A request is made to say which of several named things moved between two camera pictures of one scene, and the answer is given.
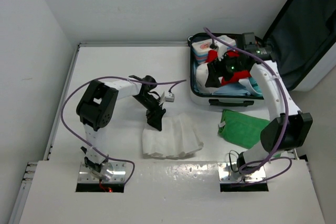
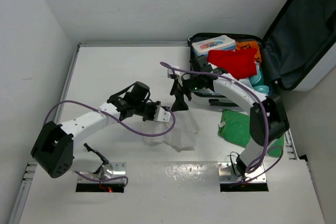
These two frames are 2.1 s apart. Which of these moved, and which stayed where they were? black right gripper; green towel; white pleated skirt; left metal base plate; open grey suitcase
Moved: black right gripper; white pleated skirt
Stayed: left metal base plate; green towel; open grey suitcase
